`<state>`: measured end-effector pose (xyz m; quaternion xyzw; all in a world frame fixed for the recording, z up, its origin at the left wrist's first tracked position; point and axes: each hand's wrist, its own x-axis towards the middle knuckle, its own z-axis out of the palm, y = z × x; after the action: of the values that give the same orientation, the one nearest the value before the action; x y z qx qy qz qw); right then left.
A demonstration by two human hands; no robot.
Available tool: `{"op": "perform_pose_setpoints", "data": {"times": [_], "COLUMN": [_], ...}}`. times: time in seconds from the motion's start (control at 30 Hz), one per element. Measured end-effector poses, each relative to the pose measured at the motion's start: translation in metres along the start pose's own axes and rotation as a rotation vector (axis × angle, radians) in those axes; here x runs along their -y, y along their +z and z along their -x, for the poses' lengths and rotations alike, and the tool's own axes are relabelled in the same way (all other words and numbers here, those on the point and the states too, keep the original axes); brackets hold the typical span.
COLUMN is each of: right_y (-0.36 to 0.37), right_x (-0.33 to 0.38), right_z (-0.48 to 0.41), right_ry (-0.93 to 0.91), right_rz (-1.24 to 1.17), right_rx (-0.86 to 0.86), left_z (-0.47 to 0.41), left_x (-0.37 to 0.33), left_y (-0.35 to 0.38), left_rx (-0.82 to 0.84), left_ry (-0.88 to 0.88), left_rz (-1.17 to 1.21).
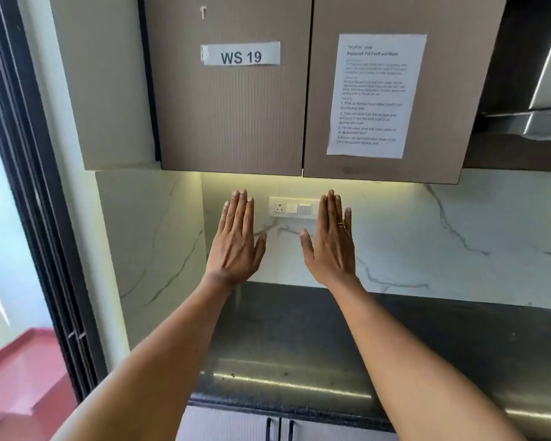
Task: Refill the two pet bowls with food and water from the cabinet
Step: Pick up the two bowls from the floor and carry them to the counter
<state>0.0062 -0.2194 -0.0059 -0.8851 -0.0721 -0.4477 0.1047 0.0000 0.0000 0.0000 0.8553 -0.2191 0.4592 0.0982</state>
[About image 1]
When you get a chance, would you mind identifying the person's left hand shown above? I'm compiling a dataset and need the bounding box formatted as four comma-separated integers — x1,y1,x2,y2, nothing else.
203,189,268,290

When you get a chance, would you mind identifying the person's right hand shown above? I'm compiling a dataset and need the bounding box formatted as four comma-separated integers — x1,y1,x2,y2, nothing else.
299,189,362,290

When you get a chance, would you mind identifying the person's left forearm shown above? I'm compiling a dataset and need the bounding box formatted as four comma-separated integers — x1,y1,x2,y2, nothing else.
50,273,245,441

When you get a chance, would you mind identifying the person's right forearm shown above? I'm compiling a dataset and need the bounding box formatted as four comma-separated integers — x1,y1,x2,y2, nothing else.
326,276,529,441

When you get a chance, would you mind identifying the white instruction sheet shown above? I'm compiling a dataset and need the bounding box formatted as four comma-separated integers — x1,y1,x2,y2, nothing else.
326,33,428,160

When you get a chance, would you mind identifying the white base cabinet door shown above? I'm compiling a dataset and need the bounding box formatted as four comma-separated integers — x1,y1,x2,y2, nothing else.
176,405,281,441
280,415,398,441

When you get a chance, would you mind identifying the white paper label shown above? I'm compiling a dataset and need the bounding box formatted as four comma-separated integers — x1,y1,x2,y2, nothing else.
200,41,282,67

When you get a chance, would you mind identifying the dark hood cabinet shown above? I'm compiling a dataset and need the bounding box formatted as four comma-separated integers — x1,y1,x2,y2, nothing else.
463,0,551,173

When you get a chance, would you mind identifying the white switch panel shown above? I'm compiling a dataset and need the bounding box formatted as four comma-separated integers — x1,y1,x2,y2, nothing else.
268,196,322,220

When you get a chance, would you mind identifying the brown wall cabinet body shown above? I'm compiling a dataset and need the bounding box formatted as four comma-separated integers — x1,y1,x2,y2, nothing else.
48,0,162,172

